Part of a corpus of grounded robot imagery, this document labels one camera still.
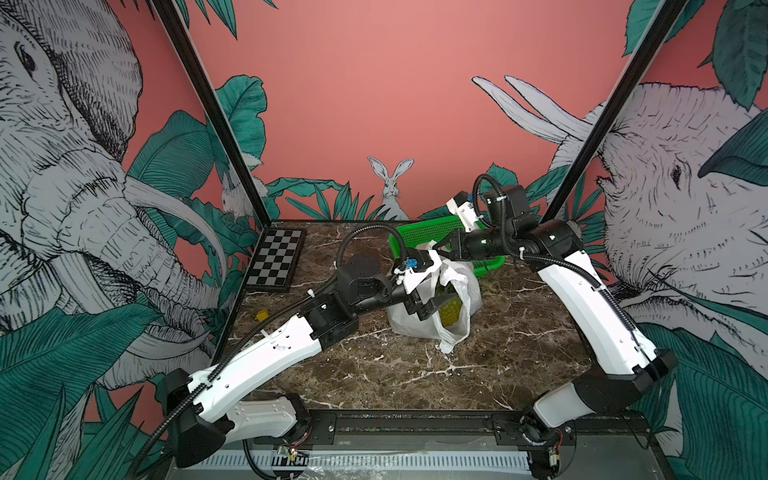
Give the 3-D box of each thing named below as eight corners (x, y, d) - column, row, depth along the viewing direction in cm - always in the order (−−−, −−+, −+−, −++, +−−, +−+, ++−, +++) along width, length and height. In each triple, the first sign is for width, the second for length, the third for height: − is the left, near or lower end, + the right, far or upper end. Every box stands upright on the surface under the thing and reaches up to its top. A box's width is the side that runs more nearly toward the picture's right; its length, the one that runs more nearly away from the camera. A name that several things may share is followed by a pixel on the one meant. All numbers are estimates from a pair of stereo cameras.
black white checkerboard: (245, 292, 102) (242, 287, 99) (268, 233, 120) (265, 227, 117) (290, 292, 102) (288, 287, 99) (306, 233, 120) (304, 227, 117)
